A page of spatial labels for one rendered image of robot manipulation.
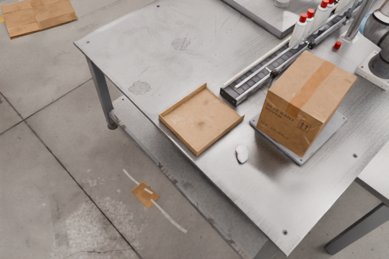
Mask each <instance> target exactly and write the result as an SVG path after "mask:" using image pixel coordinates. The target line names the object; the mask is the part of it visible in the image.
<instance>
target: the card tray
mask: <svg viewBox="0 0 389 259"><path fill-rule="evenodd" d="M206 86H207V82H205V83H204V84H202V85H201V86H200V87H198V88H196V89H195V90H193V91H192V92H191V93H189V94H188V95H186V96H185V97H183V98H182V99H180V100H179V101H178V102H176V103H175V104H173V105H171V106H170V107H169V108H167V109H166V110H164V111H163V112H161V113H160V114H159V120H160V121H161V122H162V123H163V124H164V125H165V126H166V127H167V128H169V129H170V130H171V131H172V132H173V133H174V134H175V135H176V136H177V137H178V138H179V139H180V140H181V141H182V142H183V143H184V144H185V145H186V146H187V147H188V148H189V149H190V150H191V151H192V152H193V153H194V154H195V155H196V156H198V155H199V154H200V153H202V152H203V151H204V150H205V149H207V148H208V147H209V146H211V145H212V144H213V143H214V142H216V141H217V140H218V139H219V138H220V137H222V136H223V135H224V134H225V133H227V132H228V131H229V130H231V129H232V128H233V127H234V126H235V125H237V124H238V123H239V122H240V121H242V120H243V119H244V116H245V114H243V115H242V116H240V115H239V114H238V113H237V112H235V111H234V110H233V109H232V108H231V107H230V106H229V105H227V104H226V103H225V102H224V101H223V100H221V99H220V98H219V97H218V96H216V95H215V94H214V93H213V92H212V91H211V90H209V89H208V88H207V87H206Z"/></svg>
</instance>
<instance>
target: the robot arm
mask: <svg viewBox="0 0 389 259"><path fill-rule="evenodd" d="M359 32H360V33H361V34H362V35H363V36H364V37H365V38H367V39H369V40H370V41H371V42H372V43H374V44H375V45H376V46H378V47H379V48H381V50H380V52H379V53H377V54H376V55H374V56H373V57H372V58H371V59H370V61H369V62H368V68H369V70H370V71H371V72H372V73H373V74H374V75H375V76H377V77H379V78H382V79H389V0H385V1H384V3H383V4H382V6H381V7H380V9H376V10H374V12H369V13H368V14H367V15H366V17H364V19H363V20H362V21H361V23H360V26H359Z"/></svg>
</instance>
